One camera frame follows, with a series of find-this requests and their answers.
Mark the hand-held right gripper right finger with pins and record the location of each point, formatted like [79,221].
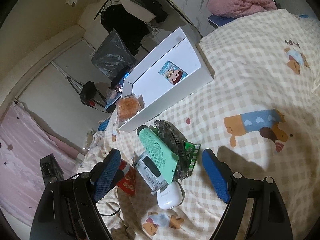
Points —
[215,177]

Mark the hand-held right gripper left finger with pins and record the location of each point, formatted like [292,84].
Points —
[107,175]

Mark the red snack packet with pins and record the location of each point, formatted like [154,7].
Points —
[128,180]

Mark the green striped snack packet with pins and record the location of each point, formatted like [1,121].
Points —
[192,152]

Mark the black and white cow-print packet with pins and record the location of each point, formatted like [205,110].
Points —
[150,170]

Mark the green cosmetic tube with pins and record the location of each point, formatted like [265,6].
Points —
[155,147]

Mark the white shallow cardboard box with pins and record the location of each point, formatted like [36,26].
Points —
[155,92]

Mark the blue cloth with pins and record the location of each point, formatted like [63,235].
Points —
[102,127]

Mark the white earbuds case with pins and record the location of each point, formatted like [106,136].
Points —
[167,197]

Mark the black box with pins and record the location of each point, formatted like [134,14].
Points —
[51,166]

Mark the orange bread in clear wrapper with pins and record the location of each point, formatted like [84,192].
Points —
[127,107]

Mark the pink plastic packet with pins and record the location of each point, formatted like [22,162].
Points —
[113,92]

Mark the black bag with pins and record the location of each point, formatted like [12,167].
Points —
[87,92]

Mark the pink bed sheet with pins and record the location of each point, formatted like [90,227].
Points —
[20,155]

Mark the black tripod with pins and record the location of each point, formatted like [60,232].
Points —
[73,83]

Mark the black oblong object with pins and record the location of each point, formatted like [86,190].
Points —
[118,77]

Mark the checked bear-print blanket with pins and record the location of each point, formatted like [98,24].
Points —
[250,80]

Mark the small blue cartoon packet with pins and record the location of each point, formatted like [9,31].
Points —
[172,72]

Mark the grey plastic bag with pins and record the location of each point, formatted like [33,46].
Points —
[112,52]

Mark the hanging black garment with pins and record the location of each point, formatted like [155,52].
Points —
[155,5]
[125,27]

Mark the dark flat pad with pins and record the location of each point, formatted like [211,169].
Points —
[220,20]

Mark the white panel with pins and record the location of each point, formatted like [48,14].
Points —
[140,8]

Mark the white wall socket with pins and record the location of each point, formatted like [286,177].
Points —
[155,31]

